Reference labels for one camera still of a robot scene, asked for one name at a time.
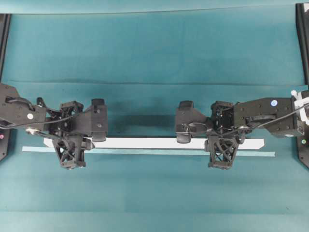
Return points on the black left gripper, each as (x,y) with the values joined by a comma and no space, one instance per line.
(91,122)

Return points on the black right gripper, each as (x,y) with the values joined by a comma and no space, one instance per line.
(190,121)

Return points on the white wooden board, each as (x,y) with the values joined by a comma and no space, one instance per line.
(162,143)

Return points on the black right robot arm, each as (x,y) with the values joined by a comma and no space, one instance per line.
(282,117)

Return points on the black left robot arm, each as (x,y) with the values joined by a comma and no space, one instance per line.
(18,112)

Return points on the teal table cloth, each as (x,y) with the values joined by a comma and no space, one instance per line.
(144,57)

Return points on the light blue tape strip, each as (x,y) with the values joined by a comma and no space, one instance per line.
(109,151)

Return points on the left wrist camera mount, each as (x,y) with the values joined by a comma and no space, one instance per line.
(70,150)

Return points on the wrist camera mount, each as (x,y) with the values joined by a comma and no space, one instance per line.
(70,150)
(222,150)

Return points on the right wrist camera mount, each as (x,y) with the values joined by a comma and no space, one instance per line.
(222,150)

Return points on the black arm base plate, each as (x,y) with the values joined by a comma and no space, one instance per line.
(8,142)

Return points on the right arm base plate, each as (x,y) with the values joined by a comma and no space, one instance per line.
(302,145)

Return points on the black metal frame rail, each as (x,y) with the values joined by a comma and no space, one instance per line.
(5,20)

